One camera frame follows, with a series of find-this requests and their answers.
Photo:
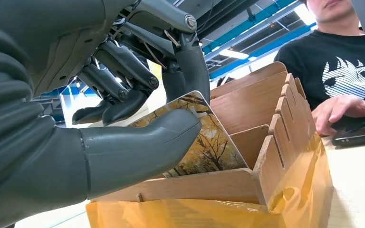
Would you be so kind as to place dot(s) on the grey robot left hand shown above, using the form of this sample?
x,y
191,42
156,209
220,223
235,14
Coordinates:
x,y
132,151

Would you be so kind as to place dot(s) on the autumn tree picture card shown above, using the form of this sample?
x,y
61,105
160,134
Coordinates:
x,y
214,148

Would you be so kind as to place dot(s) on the seated person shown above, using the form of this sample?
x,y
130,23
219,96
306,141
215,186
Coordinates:
x,y
343,50

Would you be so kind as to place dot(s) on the black smartphone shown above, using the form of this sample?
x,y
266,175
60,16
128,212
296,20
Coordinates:
x,y
358,135

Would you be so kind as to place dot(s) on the wooden compartment organiser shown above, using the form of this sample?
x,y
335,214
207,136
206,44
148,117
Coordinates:
x,y
251,104

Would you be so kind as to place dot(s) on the ceiling strip light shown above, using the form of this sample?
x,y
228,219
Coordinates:
x,y
305,14
233,54

